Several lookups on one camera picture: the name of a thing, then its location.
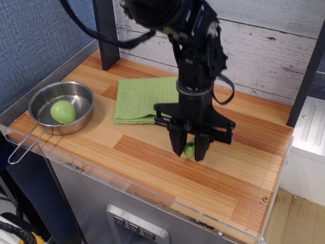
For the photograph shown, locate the dark grey right post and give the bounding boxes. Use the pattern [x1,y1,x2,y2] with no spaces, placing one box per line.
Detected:
[286,23,324,128]

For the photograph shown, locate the silver button panel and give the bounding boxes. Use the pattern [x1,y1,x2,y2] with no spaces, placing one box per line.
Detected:
[106,204,170,243]

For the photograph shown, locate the green handled grey spatula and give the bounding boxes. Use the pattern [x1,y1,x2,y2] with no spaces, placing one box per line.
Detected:
[183,136,196,159]

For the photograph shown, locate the dark grey left post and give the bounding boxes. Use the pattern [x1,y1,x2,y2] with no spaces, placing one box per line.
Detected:
[92,0,120,71]

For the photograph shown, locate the dark grey post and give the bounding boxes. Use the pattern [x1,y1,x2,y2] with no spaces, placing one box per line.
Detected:
[92,0,120,71]
[286,23,324,128]

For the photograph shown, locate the clear acrylic edge guard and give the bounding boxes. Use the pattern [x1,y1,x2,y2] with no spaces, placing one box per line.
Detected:
[1,121,293,243]

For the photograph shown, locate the green folded towel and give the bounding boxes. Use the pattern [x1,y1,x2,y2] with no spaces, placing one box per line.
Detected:
[113,77,178,125]

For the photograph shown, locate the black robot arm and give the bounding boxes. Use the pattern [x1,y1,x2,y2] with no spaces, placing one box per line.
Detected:
[120,1,236,161]

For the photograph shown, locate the white ribbed box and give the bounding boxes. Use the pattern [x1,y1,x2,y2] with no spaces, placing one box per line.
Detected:
[292,96,324,156]

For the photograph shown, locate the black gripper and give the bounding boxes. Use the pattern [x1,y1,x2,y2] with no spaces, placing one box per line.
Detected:
[154,83,236,161]

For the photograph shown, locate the green pear toy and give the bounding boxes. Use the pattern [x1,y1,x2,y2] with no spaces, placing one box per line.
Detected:
[50,100,76,124]

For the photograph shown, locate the yellow object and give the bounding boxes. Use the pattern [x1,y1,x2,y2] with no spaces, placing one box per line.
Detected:
[26,232,47,244]

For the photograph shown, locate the steel pan with wire handle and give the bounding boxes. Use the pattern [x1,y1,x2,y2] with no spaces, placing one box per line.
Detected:
[8,81,94,165]

